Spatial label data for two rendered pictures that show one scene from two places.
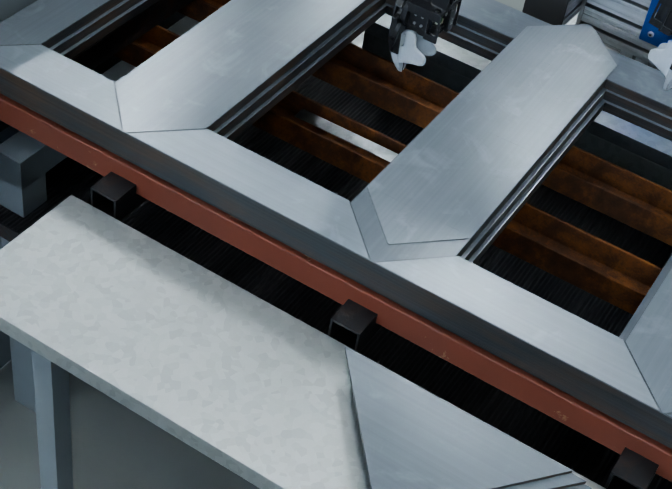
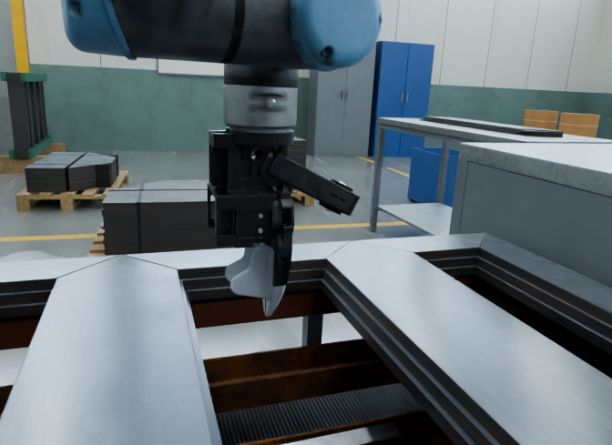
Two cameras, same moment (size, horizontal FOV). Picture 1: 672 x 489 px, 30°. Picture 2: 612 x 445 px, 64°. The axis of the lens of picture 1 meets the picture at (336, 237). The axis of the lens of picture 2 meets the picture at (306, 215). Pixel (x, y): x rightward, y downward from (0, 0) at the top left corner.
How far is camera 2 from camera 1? 231 cm
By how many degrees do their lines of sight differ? 109
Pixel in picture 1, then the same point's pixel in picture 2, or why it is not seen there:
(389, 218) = (136, 273)
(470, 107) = (168, 387)
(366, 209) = (160, 270)
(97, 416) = not seen: outside the picture
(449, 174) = (117, 316)
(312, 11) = (489, 370)
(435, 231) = (89, 281)
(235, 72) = (389, 288)
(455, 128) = (158, 353)
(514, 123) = (85, 405)
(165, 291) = not seen: hidden behind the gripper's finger
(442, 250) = (72, 276)
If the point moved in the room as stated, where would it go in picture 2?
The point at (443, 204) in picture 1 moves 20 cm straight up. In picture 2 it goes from (100, 296) to (90, 156)
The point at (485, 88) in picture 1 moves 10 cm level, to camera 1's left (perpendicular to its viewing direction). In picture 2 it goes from (177, 427) to (262, 384)
